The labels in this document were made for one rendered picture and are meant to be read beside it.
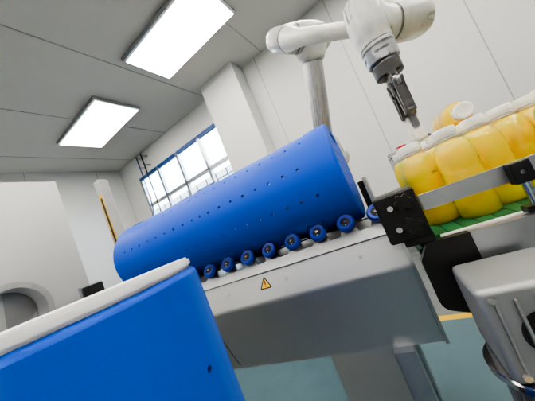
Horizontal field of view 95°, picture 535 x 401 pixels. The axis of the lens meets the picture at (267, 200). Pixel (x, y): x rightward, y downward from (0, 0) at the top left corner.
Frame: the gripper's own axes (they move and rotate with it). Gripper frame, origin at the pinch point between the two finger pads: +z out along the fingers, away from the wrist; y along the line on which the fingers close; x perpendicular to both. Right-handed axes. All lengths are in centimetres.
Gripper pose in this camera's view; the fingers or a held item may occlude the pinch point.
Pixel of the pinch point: (415, 129)
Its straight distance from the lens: 81.3
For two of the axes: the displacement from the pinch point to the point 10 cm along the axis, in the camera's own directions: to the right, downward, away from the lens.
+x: 8.4, -3.7, -3.8
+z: 3.7, 9.2, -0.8
